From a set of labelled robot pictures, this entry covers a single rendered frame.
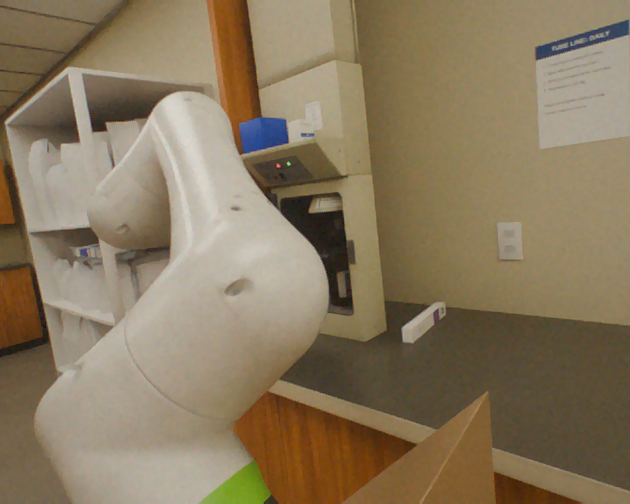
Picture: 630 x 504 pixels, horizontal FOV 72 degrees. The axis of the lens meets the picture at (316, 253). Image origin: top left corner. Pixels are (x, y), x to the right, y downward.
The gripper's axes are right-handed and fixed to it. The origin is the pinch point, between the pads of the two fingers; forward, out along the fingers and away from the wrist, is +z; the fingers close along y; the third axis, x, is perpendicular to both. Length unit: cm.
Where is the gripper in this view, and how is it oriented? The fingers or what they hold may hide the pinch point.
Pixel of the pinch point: (340, 247)
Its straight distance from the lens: 136.3
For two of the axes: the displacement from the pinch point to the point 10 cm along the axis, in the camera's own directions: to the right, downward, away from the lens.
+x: 1.1, 9.8, 1.3
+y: -7.2, -0.1, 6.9
